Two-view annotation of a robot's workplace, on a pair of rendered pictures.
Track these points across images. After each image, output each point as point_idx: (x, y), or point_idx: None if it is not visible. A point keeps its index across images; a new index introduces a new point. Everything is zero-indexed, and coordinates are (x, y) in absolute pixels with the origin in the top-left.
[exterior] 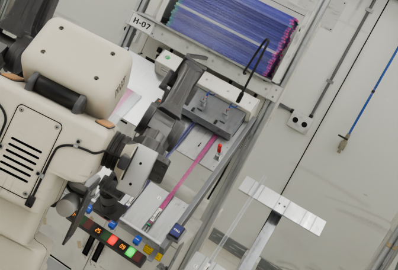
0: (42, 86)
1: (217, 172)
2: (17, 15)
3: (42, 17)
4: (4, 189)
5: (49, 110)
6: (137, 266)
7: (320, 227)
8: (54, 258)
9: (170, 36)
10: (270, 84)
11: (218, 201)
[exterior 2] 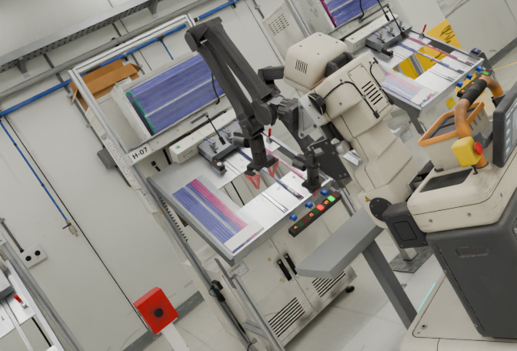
0: (336, 63)
1: (281, 142)
2: (260, 83)
3: (243, 93)
4: (383, 109)
5: (353, 63)
6: (339, 199)
7: None
8: (283, 309)
9: (162, 137)
10: None
11: (281, 172)
